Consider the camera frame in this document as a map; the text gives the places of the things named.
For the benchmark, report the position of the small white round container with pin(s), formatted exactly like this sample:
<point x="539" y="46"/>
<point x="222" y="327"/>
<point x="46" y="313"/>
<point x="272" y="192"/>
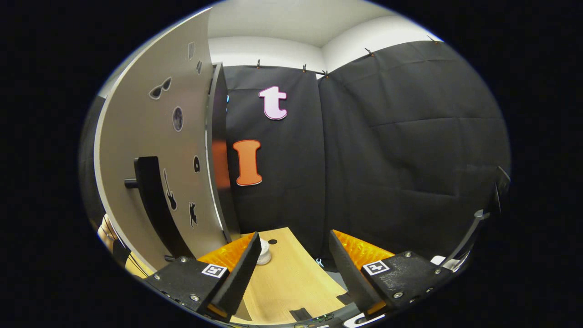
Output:
<point x="265" y="255"/>

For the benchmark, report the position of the black backdrop cloth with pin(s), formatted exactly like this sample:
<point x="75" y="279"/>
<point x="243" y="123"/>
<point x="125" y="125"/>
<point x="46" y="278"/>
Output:
<point x="387" y="150"/>

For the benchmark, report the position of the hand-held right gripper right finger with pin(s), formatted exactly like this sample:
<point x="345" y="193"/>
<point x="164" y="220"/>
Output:
<point x="353" y="282"/>

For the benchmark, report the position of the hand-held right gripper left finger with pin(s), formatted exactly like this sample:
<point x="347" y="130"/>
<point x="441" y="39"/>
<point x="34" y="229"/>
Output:
<point x="237" y="278"/>

